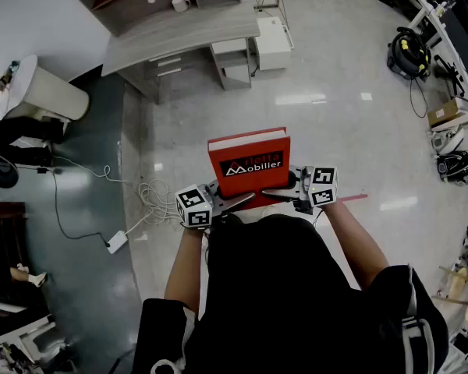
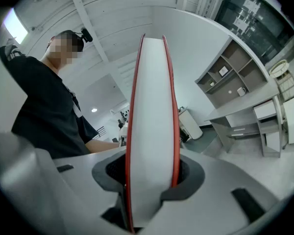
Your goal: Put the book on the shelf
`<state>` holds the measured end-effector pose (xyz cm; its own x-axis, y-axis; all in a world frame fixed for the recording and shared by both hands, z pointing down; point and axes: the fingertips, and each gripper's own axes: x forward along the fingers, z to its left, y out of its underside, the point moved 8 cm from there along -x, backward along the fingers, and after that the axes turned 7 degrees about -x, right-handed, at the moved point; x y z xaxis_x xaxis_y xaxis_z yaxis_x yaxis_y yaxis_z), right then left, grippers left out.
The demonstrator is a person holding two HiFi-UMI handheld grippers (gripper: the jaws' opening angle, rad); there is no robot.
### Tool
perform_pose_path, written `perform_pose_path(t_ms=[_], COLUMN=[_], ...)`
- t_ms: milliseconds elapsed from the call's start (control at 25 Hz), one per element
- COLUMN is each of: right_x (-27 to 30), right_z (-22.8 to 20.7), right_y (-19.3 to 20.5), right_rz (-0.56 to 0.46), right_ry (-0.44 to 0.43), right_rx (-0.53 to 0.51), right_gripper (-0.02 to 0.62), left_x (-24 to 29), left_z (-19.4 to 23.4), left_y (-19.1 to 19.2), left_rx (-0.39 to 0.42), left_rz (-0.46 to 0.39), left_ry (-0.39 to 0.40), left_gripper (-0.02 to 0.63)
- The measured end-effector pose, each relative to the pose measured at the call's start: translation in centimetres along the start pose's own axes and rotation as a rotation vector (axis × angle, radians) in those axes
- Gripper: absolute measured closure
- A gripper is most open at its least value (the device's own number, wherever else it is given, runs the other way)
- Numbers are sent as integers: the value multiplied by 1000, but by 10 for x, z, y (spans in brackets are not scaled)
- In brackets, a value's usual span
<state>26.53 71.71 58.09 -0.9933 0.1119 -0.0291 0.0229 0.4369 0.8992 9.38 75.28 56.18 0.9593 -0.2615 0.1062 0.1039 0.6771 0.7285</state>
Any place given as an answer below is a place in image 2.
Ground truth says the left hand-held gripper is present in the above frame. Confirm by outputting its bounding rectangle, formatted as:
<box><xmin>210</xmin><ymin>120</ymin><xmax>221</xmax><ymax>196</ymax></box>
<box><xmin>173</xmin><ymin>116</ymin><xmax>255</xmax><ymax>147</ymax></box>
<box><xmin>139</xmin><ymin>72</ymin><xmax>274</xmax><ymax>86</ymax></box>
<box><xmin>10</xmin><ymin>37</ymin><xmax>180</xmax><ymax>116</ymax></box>
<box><xmin>119</xmin><ymin>125</ymin><xmax>127</xmax><ymax>147</ymax></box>

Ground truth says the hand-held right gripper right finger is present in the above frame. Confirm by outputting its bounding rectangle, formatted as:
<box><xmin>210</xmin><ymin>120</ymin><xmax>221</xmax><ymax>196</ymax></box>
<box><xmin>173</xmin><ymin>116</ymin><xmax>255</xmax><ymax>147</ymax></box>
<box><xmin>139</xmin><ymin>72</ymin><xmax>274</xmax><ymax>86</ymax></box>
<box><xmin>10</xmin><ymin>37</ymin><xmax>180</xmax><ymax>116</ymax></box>
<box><xmin>139</xmin><ymin>148</ymin><xmax>281</xmax><ymax>235</ymax></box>

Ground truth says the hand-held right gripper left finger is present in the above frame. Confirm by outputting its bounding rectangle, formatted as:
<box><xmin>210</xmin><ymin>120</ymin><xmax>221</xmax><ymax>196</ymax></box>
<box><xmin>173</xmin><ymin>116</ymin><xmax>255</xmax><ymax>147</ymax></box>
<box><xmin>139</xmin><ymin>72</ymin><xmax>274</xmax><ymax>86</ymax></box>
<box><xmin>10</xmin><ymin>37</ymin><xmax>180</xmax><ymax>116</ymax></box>
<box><xmin>52</xmin><ymin>147</ymin><xmax>128</xmax><ymax>235</ymax></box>

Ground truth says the red hardcover book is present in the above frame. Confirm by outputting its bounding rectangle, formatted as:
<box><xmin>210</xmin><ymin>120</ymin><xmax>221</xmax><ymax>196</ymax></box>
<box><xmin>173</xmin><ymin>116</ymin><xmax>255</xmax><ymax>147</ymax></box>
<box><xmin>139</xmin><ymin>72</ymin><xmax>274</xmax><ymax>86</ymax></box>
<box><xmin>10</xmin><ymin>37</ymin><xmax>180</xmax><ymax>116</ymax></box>
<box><xmin>125</xmin><ymin>33</ymin><xmax>181</xmax><ymax>234</ymax></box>

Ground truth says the person's left forearm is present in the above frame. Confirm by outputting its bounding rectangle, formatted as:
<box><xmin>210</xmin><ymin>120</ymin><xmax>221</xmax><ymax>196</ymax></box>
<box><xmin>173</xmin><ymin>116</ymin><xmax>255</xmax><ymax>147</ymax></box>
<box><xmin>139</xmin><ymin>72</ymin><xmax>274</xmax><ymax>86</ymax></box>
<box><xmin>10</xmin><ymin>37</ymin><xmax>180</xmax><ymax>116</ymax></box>
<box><xmin>84</xmin><ymin>139</ymin><xmax>121</xmax><ymax>154</ymax></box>

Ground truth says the white curved counter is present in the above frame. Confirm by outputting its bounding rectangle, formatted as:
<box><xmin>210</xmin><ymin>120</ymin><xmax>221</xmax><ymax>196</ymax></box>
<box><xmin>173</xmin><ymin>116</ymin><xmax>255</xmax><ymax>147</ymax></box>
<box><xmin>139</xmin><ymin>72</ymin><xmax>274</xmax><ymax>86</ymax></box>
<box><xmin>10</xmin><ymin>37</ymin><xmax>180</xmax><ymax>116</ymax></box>
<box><xmin>178</xmin><ymin>108</ymin><xmax>203</xmax><ymax>141</ymax></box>

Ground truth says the person's head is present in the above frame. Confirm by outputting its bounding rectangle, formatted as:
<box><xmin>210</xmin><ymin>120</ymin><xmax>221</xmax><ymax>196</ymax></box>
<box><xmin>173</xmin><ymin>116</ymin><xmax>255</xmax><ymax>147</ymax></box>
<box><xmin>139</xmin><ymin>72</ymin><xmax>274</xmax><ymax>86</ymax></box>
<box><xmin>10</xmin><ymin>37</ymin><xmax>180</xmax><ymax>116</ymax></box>
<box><xmin>45</xmin><ymin>29</ymin><xmax>85</xmax><ymax>71</ymax></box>

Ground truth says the round white stool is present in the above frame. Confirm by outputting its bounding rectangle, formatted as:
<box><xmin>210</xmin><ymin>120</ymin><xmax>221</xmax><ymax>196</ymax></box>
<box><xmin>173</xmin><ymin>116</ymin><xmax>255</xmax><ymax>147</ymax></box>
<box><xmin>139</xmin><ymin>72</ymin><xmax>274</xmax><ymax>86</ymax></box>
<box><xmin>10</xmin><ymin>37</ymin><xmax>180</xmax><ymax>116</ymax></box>
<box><xmin>269</xmin><ymin>59</ymin><xmax>294</xmax><ymax>102</ymax></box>

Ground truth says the long ceiling lamp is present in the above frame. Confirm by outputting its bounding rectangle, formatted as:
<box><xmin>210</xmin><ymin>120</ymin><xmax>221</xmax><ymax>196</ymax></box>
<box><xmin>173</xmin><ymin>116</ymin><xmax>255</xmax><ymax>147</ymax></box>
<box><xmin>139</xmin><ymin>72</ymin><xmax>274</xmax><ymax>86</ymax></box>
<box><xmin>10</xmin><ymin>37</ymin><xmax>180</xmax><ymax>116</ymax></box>
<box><xmin>3</xmin><ymin>7</ymin><xmax>29</xmax><ymax>45</ymax></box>

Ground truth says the dark glass double door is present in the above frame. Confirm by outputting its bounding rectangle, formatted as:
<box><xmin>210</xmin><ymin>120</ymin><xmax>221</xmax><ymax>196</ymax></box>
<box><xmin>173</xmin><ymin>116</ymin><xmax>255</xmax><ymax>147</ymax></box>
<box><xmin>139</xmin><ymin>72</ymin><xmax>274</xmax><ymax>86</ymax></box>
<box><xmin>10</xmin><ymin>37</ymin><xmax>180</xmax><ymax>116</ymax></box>
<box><xmin>214</xmin><ymin>0</ymin><xmax>294</xmax><ymax>65</ymax></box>

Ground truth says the black head-mounted camera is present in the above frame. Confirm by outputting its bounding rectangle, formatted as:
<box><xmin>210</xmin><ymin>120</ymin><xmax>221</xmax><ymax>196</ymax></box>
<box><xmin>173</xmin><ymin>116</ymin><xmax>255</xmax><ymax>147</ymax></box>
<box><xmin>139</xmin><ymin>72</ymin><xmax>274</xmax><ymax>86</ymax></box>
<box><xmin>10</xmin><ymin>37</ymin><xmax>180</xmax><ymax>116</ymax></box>
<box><xmin>74</xmin><ymin>27</ymin><xmax>94</xmax><ymax>43</ymax></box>

